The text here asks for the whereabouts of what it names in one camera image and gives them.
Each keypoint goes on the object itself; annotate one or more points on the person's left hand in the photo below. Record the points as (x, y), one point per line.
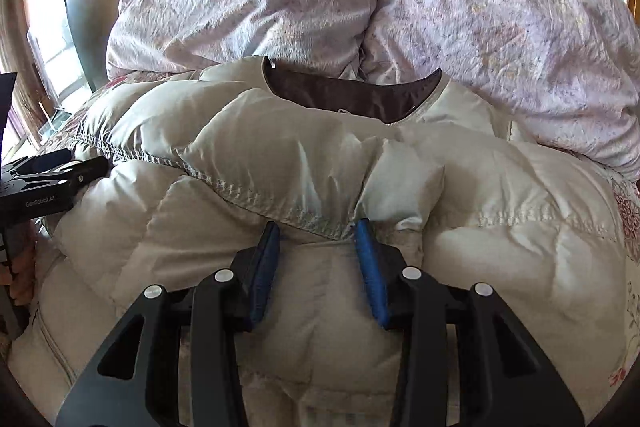
(20, 269)

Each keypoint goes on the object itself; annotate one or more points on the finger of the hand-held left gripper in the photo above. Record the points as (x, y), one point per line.
(85, 171)
(45, 158)

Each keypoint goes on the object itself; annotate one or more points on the dark flat screen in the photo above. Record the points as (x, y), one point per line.
(75, 32)

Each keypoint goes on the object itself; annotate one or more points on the bright window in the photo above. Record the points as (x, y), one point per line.
(55, 57)

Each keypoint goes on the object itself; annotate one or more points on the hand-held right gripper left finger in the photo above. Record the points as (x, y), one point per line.
(264, 267)

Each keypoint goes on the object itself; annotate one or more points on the floral bed sheet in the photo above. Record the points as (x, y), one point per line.
(625, 207)

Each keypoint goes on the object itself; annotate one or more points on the beige down jacket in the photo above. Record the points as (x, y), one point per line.
(300, 147)

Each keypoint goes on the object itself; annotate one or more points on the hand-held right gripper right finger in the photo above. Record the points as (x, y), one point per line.
(370, 267)

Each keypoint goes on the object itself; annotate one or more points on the brown window curtain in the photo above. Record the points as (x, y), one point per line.
(25, 107)

